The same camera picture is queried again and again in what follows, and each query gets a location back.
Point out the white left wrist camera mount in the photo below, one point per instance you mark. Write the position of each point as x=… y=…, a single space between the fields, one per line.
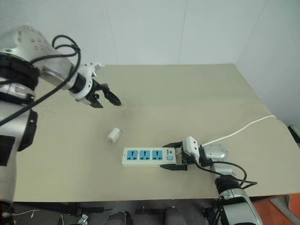
x=89 y=70

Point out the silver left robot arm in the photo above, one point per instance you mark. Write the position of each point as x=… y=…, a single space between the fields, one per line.
x=54 y=68

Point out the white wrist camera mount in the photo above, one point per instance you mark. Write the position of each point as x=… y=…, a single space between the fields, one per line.
x=191 y=144
x=89 y=70

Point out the white power strip blue sockets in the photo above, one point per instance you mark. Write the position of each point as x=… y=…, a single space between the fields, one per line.
x=138 y=163

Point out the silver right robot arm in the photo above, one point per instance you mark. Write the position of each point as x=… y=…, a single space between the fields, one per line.
x=218 y=152

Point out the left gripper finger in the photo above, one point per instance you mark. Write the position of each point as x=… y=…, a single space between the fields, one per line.
x=113 y=98
x=96 y=102

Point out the black table frame bar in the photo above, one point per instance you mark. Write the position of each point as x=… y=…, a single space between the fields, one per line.
x=112 y=204

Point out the orange floor mat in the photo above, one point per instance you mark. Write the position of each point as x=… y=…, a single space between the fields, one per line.
x=264 y=208

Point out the white charger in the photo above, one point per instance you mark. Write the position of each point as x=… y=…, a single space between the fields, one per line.
x=114 y=135

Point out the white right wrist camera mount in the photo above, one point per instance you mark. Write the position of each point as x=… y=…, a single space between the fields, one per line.
x=191 y=144

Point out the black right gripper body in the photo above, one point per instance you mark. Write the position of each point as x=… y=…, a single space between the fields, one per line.
x=187 y=159

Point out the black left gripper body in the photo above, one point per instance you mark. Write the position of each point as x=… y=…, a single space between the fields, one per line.
x=95 y=87

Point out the dark grey rounded shape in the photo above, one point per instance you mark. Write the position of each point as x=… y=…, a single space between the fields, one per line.
x=119 y=218

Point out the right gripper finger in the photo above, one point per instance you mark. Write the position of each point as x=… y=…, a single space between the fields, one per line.
x=174 y=144
x=175 y=167

